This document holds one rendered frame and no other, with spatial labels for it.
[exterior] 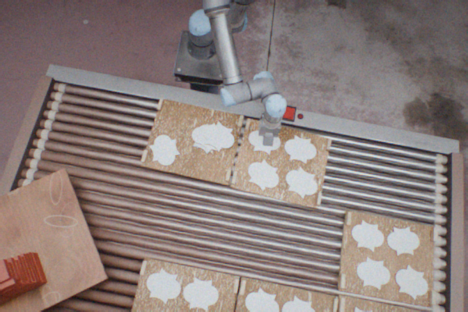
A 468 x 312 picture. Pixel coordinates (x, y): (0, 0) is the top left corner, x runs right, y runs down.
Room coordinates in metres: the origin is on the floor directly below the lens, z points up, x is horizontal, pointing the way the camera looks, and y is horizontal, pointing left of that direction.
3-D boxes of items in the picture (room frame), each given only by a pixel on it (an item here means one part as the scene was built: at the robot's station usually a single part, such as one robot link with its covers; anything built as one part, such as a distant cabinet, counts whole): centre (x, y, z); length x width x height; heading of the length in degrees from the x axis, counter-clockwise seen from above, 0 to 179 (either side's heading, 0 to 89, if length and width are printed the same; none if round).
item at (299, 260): (0.16, -0.02, 0.90); 1.95 x 0.05 x 0.05; 87
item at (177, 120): (0.62, 0.19, 0.93); 0.41 x 0.35 x 0.02; 85
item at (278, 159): (0.58, -0.23, 0.93); 0.41 x 0.35 x 0.02; 84
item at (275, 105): (0.67, -0.13, 1.29); 0.09 x 0.08 x 0.11; 25
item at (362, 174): (0.61, -0.05, 0.90); 1.95 x 0.05 x 0.05; 87
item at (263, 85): (0.75, -0.08, 1.29); 0.11 x 0.11 x 0.08; 25
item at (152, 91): (0.83, -0.06, 0.89); 2.08 x 0.08 x 0.06; 87
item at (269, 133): (0.64, -0.13, 1.13); 0.12 x 0.09 x 0.16; 3
